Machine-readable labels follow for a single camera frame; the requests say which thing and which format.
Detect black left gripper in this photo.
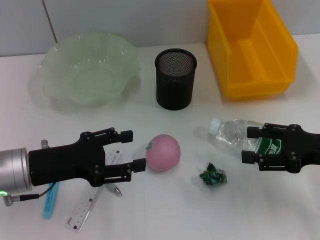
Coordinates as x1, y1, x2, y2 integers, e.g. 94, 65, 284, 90
28, 127, 148, 187

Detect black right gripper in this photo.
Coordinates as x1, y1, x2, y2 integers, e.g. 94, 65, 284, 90
241, 122, 320, 174

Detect clear water bottle green label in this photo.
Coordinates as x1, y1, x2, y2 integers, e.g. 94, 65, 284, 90
209, 117, 286, 158

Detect pink peach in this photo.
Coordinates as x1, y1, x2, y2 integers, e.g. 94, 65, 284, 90
145, 133, 182, 173

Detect green plastic wrapper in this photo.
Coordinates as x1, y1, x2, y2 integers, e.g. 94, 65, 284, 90
198, 161, 229, 187

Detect black mesh pen holder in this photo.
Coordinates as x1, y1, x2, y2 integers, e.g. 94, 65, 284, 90
154, 47, 198, 111

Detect transparent plastic ruler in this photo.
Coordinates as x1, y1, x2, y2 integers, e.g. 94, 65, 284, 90
64, 149, 123, 230

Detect green glass fruit plate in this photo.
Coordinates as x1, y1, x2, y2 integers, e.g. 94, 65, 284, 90
39, 31, 141, 109

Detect blue scissors with sheath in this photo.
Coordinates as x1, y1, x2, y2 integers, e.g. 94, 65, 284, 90
42, 181, 61, 220

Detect yellow plastic bin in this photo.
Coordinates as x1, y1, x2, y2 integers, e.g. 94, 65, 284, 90
206, 0, 299, 99

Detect left gripper cable with connector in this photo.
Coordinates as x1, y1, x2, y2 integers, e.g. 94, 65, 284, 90
0, 139, 61, 207

